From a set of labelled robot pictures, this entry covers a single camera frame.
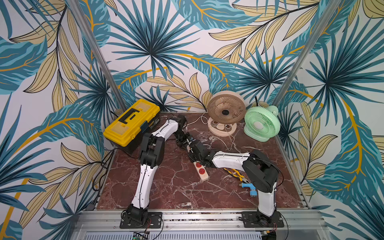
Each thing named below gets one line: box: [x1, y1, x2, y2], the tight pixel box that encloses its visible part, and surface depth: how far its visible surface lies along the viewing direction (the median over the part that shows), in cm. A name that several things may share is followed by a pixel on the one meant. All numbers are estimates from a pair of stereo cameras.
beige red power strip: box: [193, 161, 209, 182], surface depth 88 cm
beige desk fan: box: [207, 90, 246, 137], surface depth 94 cm
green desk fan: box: [243, 105, 281, 143], surface depth 87 cm
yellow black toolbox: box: [103, 99, 161, 151], surface depth 92 cm
